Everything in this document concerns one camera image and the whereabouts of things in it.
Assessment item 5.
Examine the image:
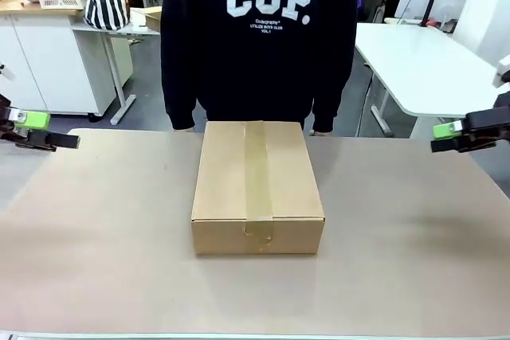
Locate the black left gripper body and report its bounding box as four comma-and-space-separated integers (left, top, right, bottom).
0, 95, 13, 130

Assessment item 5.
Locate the large brown cardboard box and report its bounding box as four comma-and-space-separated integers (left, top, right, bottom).
190, 119, 326, 256

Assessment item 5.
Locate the brown packing tape strip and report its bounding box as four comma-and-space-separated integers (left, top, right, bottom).
243, 119, 276, 248

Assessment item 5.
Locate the small open cardboard box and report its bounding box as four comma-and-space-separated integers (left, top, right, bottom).
143, 7, 163, 33

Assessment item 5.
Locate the white rounded desk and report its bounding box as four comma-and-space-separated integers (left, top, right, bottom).
354, 21, 510, 140

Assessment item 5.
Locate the white folding table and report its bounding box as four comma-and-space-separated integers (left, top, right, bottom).
71, 7, 163, 126

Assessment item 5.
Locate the person in navy sweatshirt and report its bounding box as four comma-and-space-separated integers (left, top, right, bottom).
160, 0, 359, 137

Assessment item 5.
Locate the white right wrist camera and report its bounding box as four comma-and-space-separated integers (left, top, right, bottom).
492, 55, 510, 88

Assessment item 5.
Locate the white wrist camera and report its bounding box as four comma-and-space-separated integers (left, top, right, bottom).
0, 61, 17, 82
492, 55, 510, 88

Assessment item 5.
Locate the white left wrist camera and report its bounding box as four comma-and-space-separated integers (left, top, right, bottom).
0, 61, 17, 82

